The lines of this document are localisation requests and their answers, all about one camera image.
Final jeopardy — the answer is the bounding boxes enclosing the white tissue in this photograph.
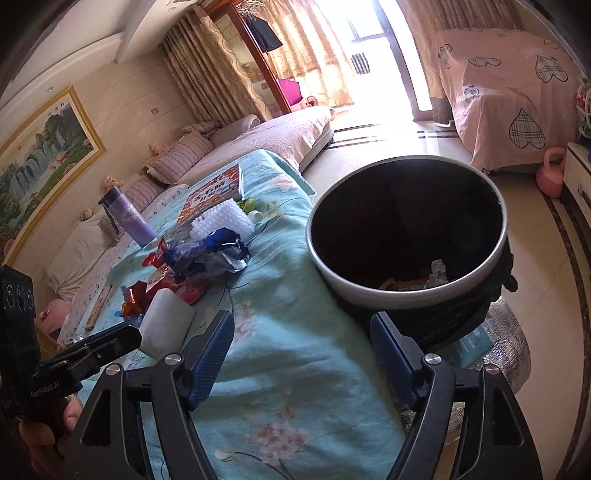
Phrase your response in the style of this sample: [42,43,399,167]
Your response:
[424,259,449,289]

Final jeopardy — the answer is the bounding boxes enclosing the red foil wrapper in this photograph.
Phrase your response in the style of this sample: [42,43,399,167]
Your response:
[119,237,170,319]

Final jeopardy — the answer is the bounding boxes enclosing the blue plastic wrapper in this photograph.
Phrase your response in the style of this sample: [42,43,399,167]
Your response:
[162,227,250,283]

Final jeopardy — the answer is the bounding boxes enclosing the white foam fruit net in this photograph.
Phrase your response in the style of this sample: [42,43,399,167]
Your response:
[189,199,254,241]

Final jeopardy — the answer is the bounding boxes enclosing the white black trash bin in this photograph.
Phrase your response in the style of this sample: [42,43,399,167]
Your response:
[305,155,518,351]

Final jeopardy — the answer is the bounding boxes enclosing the person left hand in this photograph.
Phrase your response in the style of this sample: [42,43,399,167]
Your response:
[18,393,85,480]

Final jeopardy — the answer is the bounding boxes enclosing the light blue floral tablecloth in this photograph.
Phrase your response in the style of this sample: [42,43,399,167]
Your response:
[75,148,408,480]

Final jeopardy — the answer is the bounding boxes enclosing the sofa with floral cover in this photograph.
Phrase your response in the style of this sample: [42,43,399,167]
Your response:
[38,106,335,344]

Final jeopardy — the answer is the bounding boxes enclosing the white cushion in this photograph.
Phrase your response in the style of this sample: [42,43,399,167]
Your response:
[45,216,114,302]

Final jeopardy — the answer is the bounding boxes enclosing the green apple juice pouch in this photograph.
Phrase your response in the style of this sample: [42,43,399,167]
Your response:
[238,197,263,223]

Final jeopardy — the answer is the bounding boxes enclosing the stack of children's books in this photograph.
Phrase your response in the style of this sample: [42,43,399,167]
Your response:
[176,164,243,226]

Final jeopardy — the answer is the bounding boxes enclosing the purple thermos bottle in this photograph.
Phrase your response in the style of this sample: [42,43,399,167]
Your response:
[98,186,156,248]

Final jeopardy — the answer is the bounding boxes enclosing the teddy bear plush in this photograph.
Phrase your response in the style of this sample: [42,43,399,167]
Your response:
[101,175,124,192]

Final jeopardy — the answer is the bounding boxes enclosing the framed waterfall painting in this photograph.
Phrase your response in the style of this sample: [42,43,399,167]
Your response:
[1,86,106,265]

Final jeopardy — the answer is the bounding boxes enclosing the pink heart-patterned cover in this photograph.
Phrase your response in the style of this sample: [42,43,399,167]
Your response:
[431,28,581,173]

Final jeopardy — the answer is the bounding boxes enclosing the pile of toys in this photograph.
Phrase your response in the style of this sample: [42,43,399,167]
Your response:
[575,79,591,139]

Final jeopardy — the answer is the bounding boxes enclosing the left beige curtain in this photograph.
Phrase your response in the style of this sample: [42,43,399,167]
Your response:
[159,6,273,126]

